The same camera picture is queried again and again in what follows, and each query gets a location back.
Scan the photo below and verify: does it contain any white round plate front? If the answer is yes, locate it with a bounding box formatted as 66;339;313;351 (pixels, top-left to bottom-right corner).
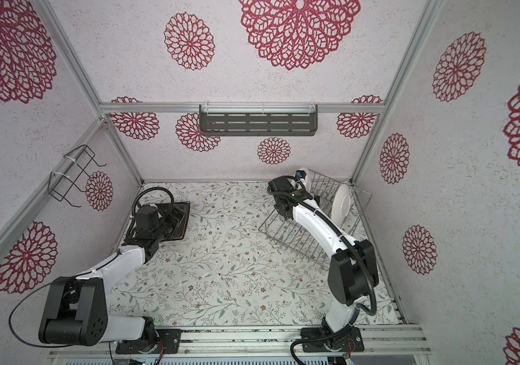
331;184;352;228

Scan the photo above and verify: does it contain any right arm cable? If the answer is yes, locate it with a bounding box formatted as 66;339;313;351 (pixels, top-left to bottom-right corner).
266;175;379;365

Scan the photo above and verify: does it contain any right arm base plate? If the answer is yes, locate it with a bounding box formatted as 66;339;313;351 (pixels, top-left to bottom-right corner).
300;326;365;353

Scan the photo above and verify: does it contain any black wire wall basket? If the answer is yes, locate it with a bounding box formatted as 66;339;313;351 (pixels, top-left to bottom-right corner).
46;144;106;208

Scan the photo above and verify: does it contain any grey wall shelf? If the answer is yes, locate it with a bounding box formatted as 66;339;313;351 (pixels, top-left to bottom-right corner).
198;104;319;137

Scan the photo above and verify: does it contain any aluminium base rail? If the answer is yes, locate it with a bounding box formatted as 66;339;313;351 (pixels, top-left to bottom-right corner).
45;325;432;364

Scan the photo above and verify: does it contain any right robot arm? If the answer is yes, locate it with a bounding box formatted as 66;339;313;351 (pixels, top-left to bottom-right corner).
267;169;379;336

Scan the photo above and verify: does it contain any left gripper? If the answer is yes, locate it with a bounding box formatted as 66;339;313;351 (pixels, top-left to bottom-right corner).
153;203;186;242

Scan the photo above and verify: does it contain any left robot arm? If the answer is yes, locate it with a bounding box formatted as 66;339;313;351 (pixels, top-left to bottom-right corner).
38;203;188;353

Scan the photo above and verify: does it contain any black plate with gold rim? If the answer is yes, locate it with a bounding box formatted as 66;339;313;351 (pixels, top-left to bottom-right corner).
156;202;191;241

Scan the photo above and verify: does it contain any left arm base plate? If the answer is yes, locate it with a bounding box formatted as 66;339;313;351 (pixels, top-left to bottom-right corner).
115;329;182;354

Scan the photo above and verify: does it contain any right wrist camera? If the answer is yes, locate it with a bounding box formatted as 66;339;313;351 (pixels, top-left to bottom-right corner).
294;170;307;184

